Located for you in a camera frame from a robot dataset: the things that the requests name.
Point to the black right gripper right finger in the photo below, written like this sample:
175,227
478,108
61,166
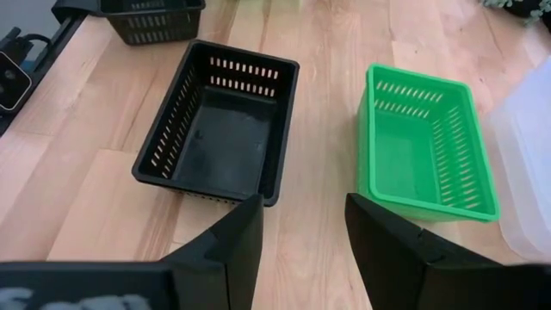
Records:
387,258

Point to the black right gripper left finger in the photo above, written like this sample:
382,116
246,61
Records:
232,258

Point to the green slotted plastic basket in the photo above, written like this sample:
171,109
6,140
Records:
361,142
400,159

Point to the clear plastic storage bin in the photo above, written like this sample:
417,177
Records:
529,163

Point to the potted succulent plant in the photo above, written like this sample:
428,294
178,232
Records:
534,10

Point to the black table edge rail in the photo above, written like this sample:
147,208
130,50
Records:
60,39

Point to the black table-level camera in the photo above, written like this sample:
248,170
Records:
10,84

